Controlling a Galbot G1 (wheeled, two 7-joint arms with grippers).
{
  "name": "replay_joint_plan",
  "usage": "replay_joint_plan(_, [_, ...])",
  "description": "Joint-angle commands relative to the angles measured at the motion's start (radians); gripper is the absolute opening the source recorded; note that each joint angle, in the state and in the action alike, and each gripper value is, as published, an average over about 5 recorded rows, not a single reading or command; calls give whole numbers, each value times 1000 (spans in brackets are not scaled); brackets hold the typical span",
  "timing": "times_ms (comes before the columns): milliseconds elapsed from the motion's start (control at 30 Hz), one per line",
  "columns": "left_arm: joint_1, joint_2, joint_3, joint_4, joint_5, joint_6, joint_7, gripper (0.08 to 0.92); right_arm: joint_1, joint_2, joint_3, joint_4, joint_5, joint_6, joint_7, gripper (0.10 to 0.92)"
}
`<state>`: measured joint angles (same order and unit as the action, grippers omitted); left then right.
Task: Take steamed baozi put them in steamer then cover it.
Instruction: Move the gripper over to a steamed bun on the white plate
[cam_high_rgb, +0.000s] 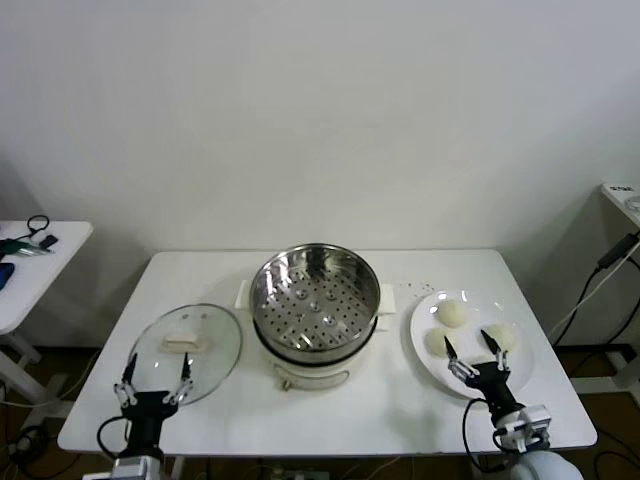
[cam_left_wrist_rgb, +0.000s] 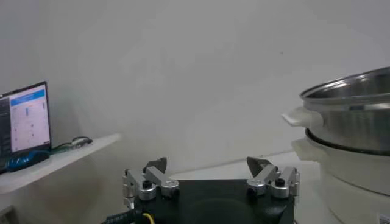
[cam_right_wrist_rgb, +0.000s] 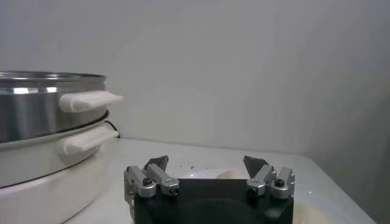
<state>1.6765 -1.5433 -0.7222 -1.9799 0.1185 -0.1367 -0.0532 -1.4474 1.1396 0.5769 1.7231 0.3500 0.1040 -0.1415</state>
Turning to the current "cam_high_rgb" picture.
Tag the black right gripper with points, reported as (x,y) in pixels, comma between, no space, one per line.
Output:
(492,387)

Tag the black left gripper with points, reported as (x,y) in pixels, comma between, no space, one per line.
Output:
(147,415)

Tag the stainless steel steamer basket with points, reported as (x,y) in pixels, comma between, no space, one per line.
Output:
(315,300)

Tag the white round plate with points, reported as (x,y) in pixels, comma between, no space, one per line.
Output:
(520,370)

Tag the brown crumbs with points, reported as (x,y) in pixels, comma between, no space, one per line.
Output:
(426,287)

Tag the white grey box device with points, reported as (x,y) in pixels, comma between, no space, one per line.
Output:
(622,370)

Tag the white side table with tools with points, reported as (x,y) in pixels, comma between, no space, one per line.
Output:
(60,270)

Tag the white power strip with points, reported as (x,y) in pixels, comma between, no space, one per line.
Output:
(300,474)

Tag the small black device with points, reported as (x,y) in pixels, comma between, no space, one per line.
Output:
(48,242)

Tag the blue object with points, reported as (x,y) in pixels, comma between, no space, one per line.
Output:
(4,275)

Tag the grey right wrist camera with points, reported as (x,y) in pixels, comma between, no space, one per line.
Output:
(530,425)

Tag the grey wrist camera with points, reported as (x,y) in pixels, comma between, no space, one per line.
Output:
(530,425)
(132,467)

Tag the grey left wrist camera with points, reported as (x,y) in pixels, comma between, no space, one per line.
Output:
(132,467)

